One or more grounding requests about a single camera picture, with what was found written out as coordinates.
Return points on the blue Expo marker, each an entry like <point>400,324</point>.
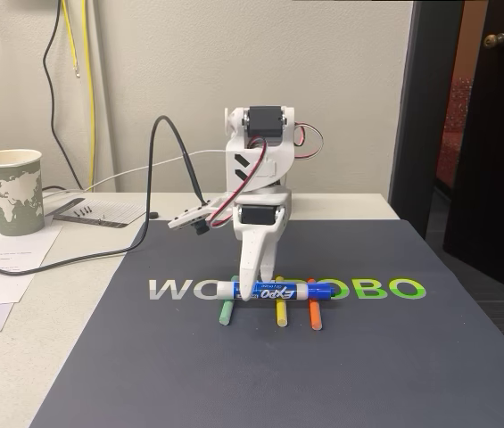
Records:
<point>287,292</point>

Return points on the yellow chalk stick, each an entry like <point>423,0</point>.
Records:
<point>281,316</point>

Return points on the green chalk stick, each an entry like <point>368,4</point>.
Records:
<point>225,314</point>

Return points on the orange chalk stick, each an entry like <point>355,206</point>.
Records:
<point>314,318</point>

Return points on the small black round cap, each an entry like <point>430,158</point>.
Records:
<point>153,215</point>

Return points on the dark grey Wowrobo mat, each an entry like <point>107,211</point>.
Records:
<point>233,379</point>

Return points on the lined notepad sheet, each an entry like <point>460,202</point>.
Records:
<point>122,211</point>

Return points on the green world map paper cup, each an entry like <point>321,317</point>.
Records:
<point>10,196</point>

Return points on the dark wooden door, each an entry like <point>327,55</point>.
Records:
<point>501,156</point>

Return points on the brass door knob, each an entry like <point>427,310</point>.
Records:
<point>495,40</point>

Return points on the white gripper camera module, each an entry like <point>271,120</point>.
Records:
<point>189,218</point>

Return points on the dark door frame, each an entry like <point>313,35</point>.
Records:
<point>416,134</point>

